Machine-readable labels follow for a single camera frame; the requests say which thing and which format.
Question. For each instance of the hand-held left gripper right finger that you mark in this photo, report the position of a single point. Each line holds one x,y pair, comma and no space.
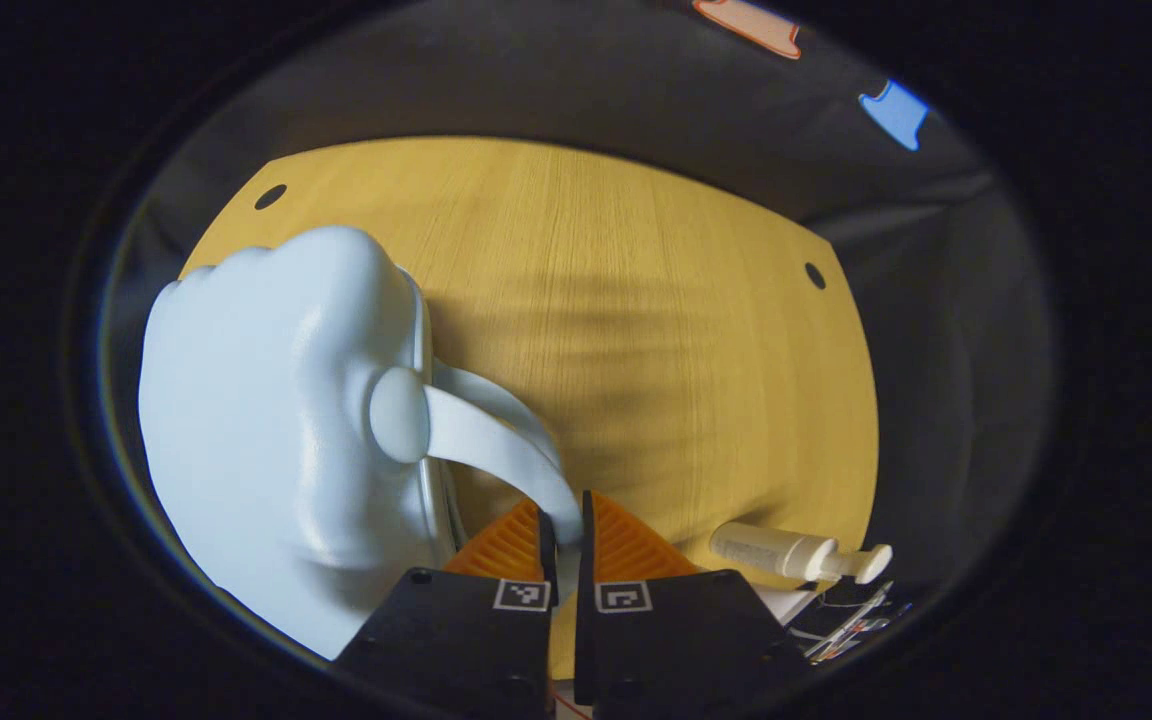
587,550

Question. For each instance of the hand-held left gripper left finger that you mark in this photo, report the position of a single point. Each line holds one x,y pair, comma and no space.
548,550

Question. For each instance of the white pump bottle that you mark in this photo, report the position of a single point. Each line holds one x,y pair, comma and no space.
766,550

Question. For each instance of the dark striped object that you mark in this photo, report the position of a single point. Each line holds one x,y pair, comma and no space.
851,620

